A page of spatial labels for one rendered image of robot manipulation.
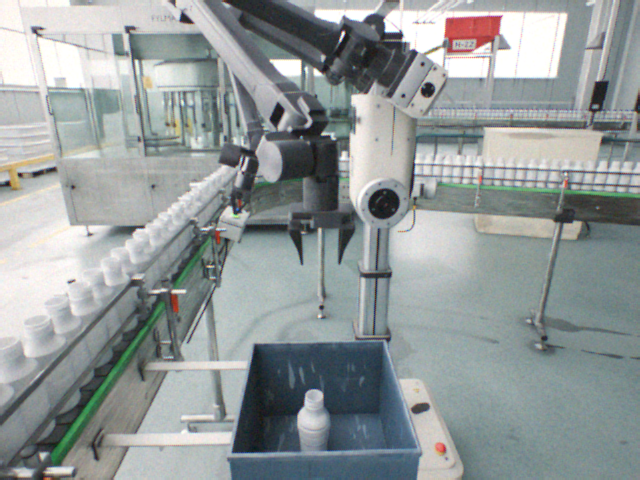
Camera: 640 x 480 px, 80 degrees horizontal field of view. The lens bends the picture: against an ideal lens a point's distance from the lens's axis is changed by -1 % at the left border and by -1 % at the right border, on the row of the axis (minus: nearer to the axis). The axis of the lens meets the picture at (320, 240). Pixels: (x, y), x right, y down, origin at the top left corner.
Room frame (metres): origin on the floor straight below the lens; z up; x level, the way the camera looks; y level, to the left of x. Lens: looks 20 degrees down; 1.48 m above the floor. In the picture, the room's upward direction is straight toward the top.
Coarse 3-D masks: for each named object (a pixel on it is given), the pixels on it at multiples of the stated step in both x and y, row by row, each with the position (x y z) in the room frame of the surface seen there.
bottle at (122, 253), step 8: (120, 248) 0.82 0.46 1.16; (112, 256) 0.80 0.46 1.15; (120, 256) 0.79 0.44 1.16; (128, 256) 0.81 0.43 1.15; (128, 264) 0.80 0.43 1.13; (128, 272) 0.79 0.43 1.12; (136, 272) 0.81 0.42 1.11; (136, 288) 0.80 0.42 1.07; (136, 296) 0.80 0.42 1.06; (136, 304) 0.79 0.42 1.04
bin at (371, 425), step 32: (256, 352) 0.77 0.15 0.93; (288, 352) 0.77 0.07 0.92; (320, 352) 0.77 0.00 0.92; (352, 352) 0.77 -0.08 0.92; (384, 352) 0.76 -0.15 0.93; (256, 384) 0.75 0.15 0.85; (288, 384) 0.77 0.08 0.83; (320, 384) 0.77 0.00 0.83; (352, 384) 0.77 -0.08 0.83; (384, 384) 0.74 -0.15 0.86; (256, 416) 0.72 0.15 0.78; (288, 416) 0.77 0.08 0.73; (352, 416) 0.77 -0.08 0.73; (384, 416) 0.71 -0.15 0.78; (96, 448) 0.49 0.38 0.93; (160, 448) 0.71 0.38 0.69; (256, 448) 0.67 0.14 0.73; (288, 448) 0.67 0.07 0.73; (352, 448) 0.67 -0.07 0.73; (384, 448) 0.67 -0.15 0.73; (416, 448) 0.48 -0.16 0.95
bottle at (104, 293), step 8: (88, 272) 0.70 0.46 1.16; (96, 272) 0.71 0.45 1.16; (88, 280) 0.67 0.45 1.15; (96, 280) 0.68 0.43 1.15; (104, 280) 0.69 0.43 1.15; (96, 288) 0.68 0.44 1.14; (104, 288) 0.69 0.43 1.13; (96, 296) 0.67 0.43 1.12; (104, 296) 0.67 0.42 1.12; (112, 296) 0.69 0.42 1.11; (104, 304) 0.67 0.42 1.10; (112, 312) 0.68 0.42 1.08; (112, 320) 0.68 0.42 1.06; (112, 328) 0.68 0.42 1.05; (112, 336) 0.67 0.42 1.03; (120, 336) 0.69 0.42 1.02
